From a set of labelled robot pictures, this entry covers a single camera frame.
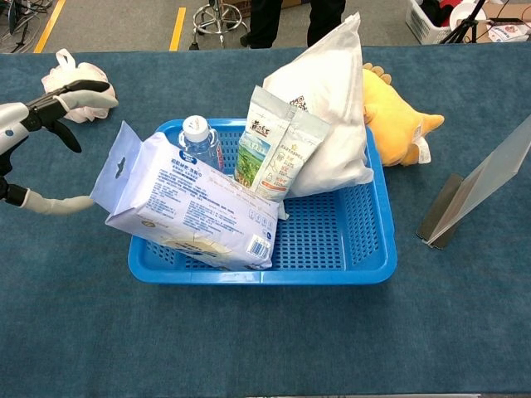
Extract clear water bottle white cap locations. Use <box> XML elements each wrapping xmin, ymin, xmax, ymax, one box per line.
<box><xmin>178</xmin><ymin>114</ymin><xmax>226</xmax><ymax>173</ymax></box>

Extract pale blue wet wipes pack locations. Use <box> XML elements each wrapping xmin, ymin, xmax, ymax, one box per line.
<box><xmin>90</xmin><ymin>120</ymin><xmax>279</xmax><ymax>271</ymax></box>

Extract white plastic laundry basket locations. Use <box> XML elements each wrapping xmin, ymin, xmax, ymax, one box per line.
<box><xmin>404</xmin><ymin>0</ymin><xmax>486</xmax><ymax>46</ymax></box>

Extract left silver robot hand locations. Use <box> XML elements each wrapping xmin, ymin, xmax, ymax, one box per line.
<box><xmin>0</xmin><ymin>80</ymin><xmax>119</xmax><ymax>216</ymax></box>

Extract white zip bag with garment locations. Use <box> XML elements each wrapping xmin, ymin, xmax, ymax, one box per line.
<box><xmin>262</xmin><ymin>11</ymin><xmax>376</xmax><ymax>198</ymax></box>

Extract pink mesh bath loofah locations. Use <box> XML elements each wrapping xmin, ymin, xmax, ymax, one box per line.
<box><xmin>41</xmin><ymin>48</ymin><xmax>117</xmax><ymax>124</ymax></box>

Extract yellow dinosaur plush toy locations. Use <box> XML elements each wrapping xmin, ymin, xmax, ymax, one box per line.
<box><xmin>361</xmin><ymin>62</ymin><xmax>445</xmax><ymax>167</ymax></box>

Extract blue perforated plastic basket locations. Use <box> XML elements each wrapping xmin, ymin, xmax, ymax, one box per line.
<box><xmin>127</xmin><ymin>119</ymin><xmax>398</xmax><ymax>287</ymax></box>

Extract black floor cables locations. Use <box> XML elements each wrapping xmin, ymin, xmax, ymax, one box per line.
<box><xmin>0</xmin><ymin>0</ymin><xmax>55</xmax><ymax>53</ymax></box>

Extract green printed food pouch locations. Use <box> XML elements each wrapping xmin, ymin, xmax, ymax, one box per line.
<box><xmin>234</xmin><ymin>85</ymin><xmax>332</xmax><ymax>221</ymax></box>

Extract black camera tripod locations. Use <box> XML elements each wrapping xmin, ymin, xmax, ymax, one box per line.
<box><xmin>439</xmin><ymin>0</ymin><xmax>487</xmax><ymax>45</ymax></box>

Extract person in black trousers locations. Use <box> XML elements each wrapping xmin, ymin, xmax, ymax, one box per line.
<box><xmin>240</xmin><ymin>0</ymin><xmax>348</xmax><ymax>50</ymax></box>

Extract chrome swivel stool base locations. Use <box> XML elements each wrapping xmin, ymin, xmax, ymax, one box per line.
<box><xmin>188</xmin><ymin>0</ymin><xmax>252</xmax><ymax>51</ymax></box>

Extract teal table cloth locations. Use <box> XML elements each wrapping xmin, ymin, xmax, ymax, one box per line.
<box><xmin>0</xmin><ymin>43</ymin><xmax>531</xmax><ymax>395</ymax></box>

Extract white printed package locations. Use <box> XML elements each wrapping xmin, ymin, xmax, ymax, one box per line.
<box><xmin>485</xmin><ymin>22</ymin><xmax>531</xmax><ymax>42</ymax></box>

